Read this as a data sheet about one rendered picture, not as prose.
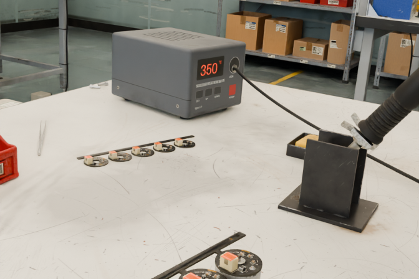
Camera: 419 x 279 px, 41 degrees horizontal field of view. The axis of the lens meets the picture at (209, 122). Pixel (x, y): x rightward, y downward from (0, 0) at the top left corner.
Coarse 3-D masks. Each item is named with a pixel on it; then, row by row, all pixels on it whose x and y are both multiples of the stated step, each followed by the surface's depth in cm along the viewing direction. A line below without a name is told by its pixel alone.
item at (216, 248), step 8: (240, 232) 32; (224, 240) 31; (232, 240) 31; (208, 248) 30; (216, 248) 30; (200, 256) 30; (208, 256) 30; (184, 264) 29; (192, 264) 29; (168, 272) 28; (176, 272) 28; (184, 272) 28
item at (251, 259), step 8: (216, 256) 30; (248, 256) 30; (256, 256) 30; (216, 264) 29; (248, 264) 29; (256, 264) 29; (224, 272) 28; (232, 272) 28; (240, 272) 28; (248, 272) 28; (256, 272) 29
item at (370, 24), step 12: (360, 0) 213; (360, 12) 214; (360, 24) 213; (372, 24) 211; (384, 24) 209; (396, 24) 207; (408, 24) 205; (372, 36) 216; (372, 48) 219; (360, 60) 221; (360, 72) 222; (360, 84) 223; (360, 96) 224
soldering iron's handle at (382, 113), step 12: (408, 84) 44; (396, 96) 45; (408, 96) 44; (384, 108) 45; (396, 108) 45; (408, 108) 44; (372, 120) 46; (384, 120) 45; (396, 120) 45; (372, 132) 46; (384, 132) 46
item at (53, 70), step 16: (64, 0) 339; (64, 16) 342; (0, 32) 377; (64, 32) 345; (0, 48) 379; (64, 48) 348; (0, 64) 382; (32, 64) 365; (48, 64) 359; (0, 80) 313; (16, 80) 320; (64, 80) 354
